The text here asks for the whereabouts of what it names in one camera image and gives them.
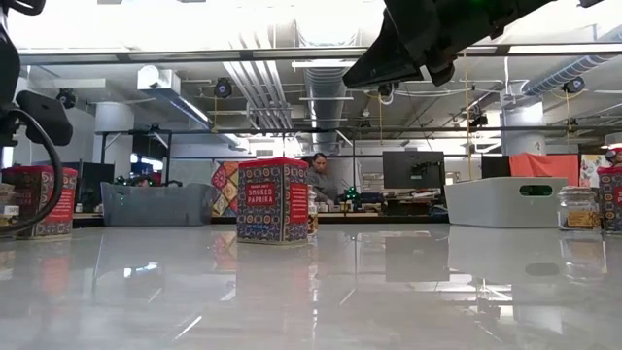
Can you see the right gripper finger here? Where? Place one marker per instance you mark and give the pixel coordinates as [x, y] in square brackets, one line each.
[389, 58]

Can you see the smoked paprika tin red lid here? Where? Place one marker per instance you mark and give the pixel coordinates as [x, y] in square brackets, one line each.
[272, 204]
[611, 199]
[34, 194]

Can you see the glass spice jar cork lid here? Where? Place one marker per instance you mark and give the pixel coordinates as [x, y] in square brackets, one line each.
[578, 211]
[9, 214]
[313, 214]

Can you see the black background robot arm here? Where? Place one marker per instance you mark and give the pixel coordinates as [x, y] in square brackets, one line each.
[351, 194]

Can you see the black computer monitor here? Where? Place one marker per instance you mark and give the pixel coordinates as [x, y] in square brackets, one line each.
[413, 170]

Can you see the white round column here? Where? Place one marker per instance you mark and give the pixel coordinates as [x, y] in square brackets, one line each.
[522, 138]
[114, 121]

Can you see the person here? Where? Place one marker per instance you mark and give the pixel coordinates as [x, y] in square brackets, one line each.
[614, 156]
[321, 182]

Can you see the black flat panel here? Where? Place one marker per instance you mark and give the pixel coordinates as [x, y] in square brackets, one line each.
[494, 167]

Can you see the white ceiling unit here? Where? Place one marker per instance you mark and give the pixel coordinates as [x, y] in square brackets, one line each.
[160, 80]

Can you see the orange cloth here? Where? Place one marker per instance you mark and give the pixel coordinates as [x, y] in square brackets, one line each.
[544, 165]

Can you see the white plastic bin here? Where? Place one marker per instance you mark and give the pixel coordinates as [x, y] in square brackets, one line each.
[486, 206]

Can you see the floral patterned cloth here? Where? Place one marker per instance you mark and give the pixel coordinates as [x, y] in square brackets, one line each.
[590, 167]

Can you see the dark grey plastic bin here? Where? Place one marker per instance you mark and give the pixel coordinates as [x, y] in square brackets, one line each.
[155, 206]

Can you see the colourful patchwork quilt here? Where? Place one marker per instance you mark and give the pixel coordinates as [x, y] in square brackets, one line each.
[224, 189]

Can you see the black ceiling camera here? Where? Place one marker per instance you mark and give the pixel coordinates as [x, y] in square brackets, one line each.
[386, 91]
[223, 88]
[573, 85]
[65, 98]

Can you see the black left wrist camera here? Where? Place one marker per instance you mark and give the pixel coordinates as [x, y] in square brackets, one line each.
[46, 116]

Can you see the silver ventilation duct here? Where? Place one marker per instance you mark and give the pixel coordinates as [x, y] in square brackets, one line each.
[326, 107]

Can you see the striped ceiling duct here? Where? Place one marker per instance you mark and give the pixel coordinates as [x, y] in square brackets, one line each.
[568, 70]

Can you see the black aluminium table frame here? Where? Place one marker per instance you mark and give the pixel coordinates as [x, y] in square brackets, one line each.
[389, 220]

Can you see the black overhead frame bar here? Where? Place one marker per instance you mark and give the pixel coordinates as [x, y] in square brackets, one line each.
[194, 56]

